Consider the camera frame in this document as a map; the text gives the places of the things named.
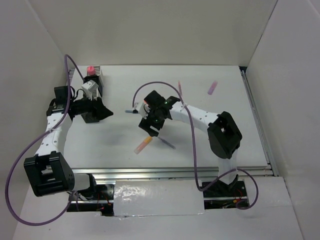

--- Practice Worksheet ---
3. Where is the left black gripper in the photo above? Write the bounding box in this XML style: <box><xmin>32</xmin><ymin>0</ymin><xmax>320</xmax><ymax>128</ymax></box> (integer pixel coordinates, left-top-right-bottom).
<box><xmin>70</xmin><ymin>90</ymin><xmax>114</xmax><ymax>121</ymax></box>

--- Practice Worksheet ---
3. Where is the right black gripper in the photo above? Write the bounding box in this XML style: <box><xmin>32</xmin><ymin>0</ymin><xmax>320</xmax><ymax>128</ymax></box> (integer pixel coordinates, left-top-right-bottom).
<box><xmin>139</xmin><ymin>105</ymin><xmax>166</xmax><ymax>137</ymax></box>

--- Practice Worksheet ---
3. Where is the pink orange capped marker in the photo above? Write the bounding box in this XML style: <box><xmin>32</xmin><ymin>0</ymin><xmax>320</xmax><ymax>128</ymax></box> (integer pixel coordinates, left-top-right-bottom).
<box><xmin>133</xmin><ymin>136</ymin><xmax>153</xmax><ymax>154</ymax></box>

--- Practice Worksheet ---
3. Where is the pink glue stick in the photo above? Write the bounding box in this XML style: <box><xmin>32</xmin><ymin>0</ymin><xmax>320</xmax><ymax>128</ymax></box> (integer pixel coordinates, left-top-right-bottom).
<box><xmin>86</xmin><ymin>65</ymin><xmax>96</xmax><ymax>76</ymax></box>

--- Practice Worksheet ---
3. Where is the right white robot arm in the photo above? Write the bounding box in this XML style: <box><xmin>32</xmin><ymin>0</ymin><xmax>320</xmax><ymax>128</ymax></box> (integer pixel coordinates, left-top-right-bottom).
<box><xmin>133</xmin><ymin>90</ymin><xmax>243</xmax><ymax>196</ymax></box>

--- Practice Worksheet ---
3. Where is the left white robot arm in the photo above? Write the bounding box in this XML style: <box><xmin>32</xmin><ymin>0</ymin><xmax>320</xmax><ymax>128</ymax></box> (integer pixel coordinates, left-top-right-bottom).
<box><xmin>23</xmin><ymin>80</ymin><xmax>113</xmax><ymax>200</ymax></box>

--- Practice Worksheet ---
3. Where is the near black slotted container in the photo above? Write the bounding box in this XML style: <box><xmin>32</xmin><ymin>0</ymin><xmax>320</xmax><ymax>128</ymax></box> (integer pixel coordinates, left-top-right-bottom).
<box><xmin>81</xmin><ymin>112</ymin><xmax>100</xmax><ymax>124</ymax></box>

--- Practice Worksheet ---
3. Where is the black slotted container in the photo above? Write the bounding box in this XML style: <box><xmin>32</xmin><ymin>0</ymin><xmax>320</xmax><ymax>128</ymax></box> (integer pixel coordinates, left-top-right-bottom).
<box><xmin>83</xmin><ymin>74</ymin><xmax>103</xmax><ymax>88</ymax></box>
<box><xmin>81</xmin><ymin>112</ymin><xmax>100</xmax><ymax>124</ymax></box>

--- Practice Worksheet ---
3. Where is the purple pen refill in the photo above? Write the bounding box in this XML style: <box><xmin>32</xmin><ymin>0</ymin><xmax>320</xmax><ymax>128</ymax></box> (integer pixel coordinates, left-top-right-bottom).
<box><xmin>158</xmin><ymin>137</ymin><xmax>176</xmax><ymax>150</ymax></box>

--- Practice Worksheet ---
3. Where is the near white slotted container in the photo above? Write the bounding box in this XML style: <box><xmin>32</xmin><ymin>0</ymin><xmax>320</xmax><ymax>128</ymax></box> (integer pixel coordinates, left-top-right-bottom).
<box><xmin>92</xmin><ymin>87</ymin><xmax>103</xmax><ymax>99</ymax></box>

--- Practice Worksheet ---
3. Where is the white slotted container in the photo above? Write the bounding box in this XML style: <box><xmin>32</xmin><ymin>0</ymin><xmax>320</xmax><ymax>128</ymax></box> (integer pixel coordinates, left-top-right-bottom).
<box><xmin>92</xmin><ymin>87</ymin><xmax>103</xmax><ymax>99</ymax></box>
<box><xmin>92</xmin><ymin>65</ymin><xmax>104</xmax><ymax>78</ymax></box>

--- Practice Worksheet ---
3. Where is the far black slotted container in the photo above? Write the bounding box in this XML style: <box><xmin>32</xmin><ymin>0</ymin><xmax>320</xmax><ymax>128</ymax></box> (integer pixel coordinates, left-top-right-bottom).
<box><xmin>83</xmin><ymin>74</ymin><xmax>103</xmax><ymax>88</ymax></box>

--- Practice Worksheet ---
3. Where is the far white slotted container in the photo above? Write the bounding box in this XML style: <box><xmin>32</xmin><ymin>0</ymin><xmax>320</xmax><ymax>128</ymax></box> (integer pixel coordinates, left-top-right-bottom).
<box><xmin>92</xmin><ymin>65</ymin><xmax>104</xmax><ymax>78</ymax></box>

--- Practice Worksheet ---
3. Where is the pink pen refill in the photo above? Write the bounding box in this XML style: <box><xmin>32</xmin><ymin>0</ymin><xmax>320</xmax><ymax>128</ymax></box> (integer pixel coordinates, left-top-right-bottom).
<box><xmin>177</xmin><ymin>80</ymin><xmax>183</xmax><ymax>97</ymax></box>

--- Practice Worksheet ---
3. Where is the white foil cover plate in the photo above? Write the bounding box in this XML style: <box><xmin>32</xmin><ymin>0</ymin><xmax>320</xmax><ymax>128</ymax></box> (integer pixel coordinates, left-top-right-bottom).
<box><xmin>113</xmin><ymin>180</ymin><xmax>205</xmax><ymax>217</ymax></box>

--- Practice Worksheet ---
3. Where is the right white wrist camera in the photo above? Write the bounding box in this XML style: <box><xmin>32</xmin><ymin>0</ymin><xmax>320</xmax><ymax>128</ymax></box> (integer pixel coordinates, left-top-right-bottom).
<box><xmin>137</xmin><ymin>101</ymin><xmax>151</xmax><ymax>119</ymax></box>

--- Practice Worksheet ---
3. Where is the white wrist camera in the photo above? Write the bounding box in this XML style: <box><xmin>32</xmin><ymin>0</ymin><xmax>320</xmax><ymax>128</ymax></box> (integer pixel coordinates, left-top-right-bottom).
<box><xmin>137</xmin><ymin>101</ymin><xmax>151</xmax><ymax>119</ymax></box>
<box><xmin>81</xmin><ymin>80</ymin><xmax>99</xmax><ymax>100</ymax></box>

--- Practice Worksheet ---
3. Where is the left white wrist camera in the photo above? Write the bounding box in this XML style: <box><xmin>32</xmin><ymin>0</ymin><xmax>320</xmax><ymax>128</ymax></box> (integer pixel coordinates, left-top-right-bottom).
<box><xmin>81</xmin><ymin>80</ymin><xmax>99</xmax><ymax>100</ymax></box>

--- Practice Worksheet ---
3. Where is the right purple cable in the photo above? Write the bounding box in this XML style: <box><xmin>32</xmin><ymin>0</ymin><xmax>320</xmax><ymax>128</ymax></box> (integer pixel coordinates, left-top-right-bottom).
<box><xmin>131</xmin><ymin>81</ymin><xmax>259</xmax><ymax>210</ymax></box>

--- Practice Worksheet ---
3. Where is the aluminium front rail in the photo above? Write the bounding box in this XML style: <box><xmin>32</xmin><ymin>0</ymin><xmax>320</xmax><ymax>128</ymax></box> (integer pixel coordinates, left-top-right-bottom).
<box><xmin>73</xmin><ymin>165</ymin><xmax>274</xmax><ymax>183</ymax></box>

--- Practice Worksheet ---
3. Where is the aluminium rail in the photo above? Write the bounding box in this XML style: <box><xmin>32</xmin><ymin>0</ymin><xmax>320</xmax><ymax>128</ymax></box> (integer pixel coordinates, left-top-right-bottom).
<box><xmin>239</xmin><ymin>66</ymin><xmax>280</xmax><ymax>177</ymax></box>
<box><xmin>73</xmin><ymin>165</ymin><xmax>274</xmax><ymax>183</ymax></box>

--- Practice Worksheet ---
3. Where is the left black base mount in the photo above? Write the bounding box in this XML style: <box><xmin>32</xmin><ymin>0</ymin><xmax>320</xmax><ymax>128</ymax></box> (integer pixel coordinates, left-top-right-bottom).
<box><xmin>67</xmin><ymin>184</ymin><xmax>115</xmax><ymax>217</ymax></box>

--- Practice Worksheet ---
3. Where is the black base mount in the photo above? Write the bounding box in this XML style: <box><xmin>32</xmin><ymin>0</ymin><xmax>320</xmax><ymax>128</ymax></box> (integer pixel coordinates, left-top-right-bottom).
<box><xmin>202</xmin><ymin>180</ymin><xmax>250</xmax><ymax>210</ymax></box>
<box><xmin>67</xmin><ymin>184</ymin><xmax>115</xmax><ymax>217</ymax></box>

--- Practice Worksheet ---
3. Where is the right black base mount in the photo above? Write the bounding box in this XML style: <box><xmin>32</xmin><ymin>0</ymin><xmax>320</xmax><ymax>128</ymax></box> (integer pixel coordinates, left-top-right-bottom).
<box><xmin>202</xmin><ymin>180</ymin><xmax>250</xmax><ymax>210</ymax></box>

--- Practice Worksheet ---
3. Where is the aluminium right rail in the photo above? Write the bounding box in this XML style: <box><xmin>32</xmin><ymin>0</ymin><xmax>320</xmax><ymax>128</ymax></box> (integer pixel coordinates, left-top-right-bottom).
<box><xmin>239</xmin><ymin>66</ymin><xmax>280</xmax><ymax>177</ymax></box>

